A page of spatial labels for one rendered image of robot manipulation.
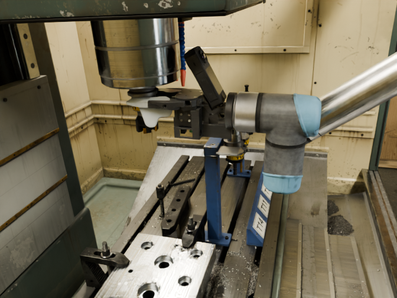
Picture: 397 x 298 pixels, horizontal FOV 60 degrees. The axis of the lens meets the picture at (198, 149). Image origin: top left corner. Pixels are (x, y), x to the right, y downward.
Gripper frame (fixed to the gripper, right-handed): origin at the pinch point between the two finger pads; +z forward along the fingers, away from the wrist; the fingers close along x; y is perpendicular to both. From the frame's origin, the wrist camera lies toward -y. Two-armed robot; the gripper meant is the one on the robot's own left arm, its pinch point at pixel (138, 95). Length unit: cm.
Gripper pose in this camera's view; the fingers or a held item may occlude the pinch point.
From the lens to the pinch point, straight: 72.6
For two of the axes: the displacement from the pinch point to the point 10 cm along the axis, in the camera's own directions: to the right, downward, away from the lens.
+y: 0.3, 9.1, 4.2
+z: -9.6, -0.9, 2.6
